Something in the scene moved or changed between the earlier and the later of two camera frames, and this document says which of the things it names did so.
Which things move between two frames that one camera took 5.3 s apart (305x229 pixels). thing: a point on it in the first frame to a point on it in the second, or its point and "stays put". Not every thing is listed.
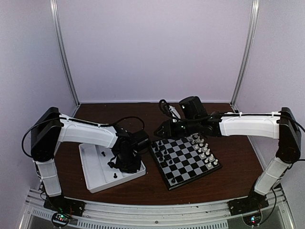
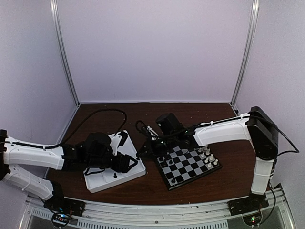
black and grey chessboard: (181, 158) stays put
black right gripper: (169, 130) to (150, 150)
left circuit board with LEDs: (60, 219) stays put
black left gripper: (136, 167) to (125, 159)
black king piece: (164, 164) stays put
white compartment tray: (98, 174) stays put
